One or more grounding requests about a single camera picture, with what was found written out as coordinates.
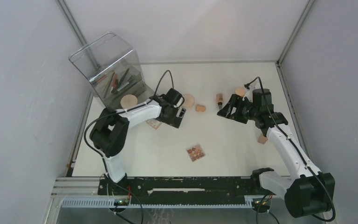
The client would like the orange blender sponge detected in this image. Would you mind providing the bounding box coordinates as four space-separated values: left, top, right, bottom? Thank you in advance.
195 104 206 112

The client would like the eyeshadow palette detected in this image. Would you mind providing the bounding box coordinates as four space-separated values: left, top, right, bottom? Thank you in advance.
186 144 206 162

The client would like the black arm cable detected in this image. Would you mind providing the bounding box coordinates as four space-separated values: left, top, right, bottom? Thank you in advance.
83 70 186 224
244 76 337 224

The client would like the clear acrylic makeup organizer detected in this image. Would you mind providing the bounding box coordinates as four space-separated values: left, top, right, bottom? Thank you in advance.
69 32 154 110

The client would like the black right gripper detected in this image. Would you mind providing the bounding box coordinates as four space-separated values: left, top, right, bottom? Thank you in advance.
217 93 259 124

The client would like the wooden handle brush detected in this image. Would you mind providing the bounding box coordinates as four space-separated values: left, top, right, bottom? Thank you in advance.
103 71 115 98

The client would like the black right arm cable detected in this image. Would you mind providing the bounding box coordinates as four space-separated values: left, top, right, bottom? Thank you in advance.
244 76 337 224

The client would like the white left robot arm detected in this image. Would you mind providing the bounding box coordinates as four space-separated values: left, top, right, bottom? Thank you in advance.
83 88 186 195

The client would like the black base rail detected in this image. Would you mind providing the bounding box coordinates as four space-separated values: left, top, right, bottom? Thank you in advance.
97 176 262 206

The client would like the red lip pencil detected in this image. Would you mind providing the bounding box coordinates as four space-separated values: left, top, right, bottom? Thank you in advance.
110 74 118 93

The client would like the round beige sponge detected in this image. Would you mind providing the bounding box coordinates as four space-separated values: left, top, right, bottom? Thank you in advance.
120 94 138 109
182 93 195 108

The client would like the small square pink compact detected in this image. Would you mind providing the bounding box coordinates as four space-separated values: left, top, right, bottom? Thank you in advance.
146 119 162 130

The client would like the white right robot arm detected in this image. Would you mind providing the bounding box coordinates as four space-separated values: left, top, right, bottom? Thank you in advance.
217 89 335 218

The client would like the cream jar gold lid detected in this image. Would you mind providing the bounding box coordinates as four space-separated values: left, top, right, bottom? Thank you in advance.
234 88 247 98

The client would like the BB cream tube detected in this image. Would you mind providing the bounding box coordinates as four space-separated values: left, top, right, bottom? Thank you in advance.
216 93 223 110

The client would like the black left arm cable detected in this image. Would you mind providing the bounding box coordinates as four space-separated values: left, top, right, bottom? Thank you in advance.
83 70 186 224

